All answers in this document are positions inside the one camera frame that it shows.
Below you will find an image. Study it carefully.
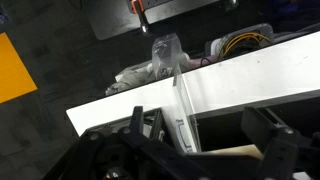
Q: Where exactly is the brown wooden board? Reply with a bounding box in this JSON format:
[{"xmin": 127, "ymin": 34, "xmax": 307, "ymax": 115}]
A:
[{"xmin": 203, "ymin": 144, "xmax": 265, "ymax": 161}]

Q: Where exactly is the orange sheet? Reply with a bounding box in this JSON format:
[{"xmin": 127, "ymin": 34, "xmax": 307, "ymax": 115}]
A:
[{"xmin": 0, "ymin": 32, "xmax": 38, "ymax": 104}]

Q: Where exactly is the black white toy kitchen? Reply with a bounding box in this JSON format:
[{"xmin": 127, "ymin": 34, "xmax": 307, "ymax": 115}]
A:
[{"xmin": 79, "ymin": 89, "xmax": 320, "ymax": 162}]

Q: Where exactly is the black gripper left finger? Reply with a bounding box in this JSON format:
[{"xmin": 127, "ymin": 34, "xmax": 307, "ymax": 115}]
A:
[{"xmin": 43, "ymin": 105, "xmax": 208, "ymax": 180}]

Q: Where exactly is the grey metal base plate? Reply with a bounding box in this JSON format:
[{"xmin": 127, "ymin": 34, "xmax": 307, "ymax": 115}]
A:
[{"xmin": 84, "ymin": 0, "xmax": 221, "ymax": 41}]

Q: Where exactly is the yellow coiled cable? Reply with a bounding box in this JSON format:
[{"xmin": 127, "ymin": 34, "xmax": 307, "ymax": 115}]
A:
[{"xmin": 216, "ymin": 31, "xmax": 274, "ymax": 61}]

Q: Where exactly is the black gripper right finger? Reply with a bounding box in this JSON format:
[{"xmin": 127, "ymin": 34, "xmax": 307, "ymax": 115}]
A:
[{"xmin": 240, "ymin": 105, "xmax": 320, "ymax": 180}]

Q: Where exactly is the grey plastic container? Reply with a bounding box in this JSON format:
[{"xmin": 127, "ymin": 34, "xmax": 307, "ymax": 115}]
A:
[{"xmin": 204, "ymin": 22, "xmax": 276, "ymax": 63}]

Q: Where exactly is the clear plastic bag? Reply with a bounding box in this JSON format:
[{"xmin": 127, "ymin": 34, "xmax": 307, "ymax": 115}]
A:
[
  {"xmin": 151, "ymin": 32, "xmax": 183, "ymax": 81},
  {"xmin": 105, "ymin": 61, "xmax": 201, "ymax": 97}
]

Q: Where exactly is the orange black clamp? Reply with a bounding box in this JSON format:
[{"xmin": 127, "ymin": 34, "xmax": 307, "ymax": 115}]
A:
[{"xmin": 130, "ymin": 0, "xmax": 151, "ymax": 34}]

